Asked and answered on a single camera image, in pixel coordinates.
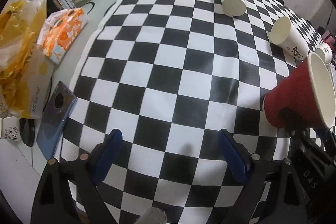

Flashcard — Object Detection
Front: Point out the red ribbed paper cup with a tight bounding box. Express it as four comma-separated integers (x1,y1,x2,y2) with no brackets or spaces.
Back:
263,52,335,129

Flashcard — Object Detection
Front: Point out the white paper cup right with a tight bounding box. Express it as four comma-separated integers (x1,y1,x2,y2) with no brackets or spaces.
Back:
314,43,333,64

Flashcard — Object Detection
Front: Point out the white paper cup middle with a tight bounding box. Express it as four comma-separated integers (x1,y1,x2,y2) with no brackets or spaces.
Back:
270,16,309,61

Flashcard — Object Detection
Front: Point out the blue smartphone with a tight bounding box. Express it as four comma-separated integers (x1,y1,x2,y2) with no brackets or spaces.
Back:
37,81,77,160

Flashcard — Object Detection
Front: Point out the black round lid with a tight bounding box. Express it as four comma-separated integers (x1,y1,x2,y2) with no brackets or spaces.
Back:
19,118,35,147

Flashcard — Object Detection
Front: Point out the checkered black white tablecloth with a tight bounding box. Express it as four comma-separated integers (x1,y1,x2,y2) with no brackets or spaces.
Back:
59,0,325,224

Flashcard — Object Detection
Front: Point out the orange tissue pack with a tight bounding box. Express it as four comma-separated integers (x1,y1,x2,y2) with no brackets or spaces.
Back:
37,7,88,65

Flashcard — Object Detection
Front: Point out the yellow plastic bag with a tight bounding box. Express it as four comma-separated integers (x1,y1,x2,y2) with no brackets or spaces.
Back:
1,0,47,118

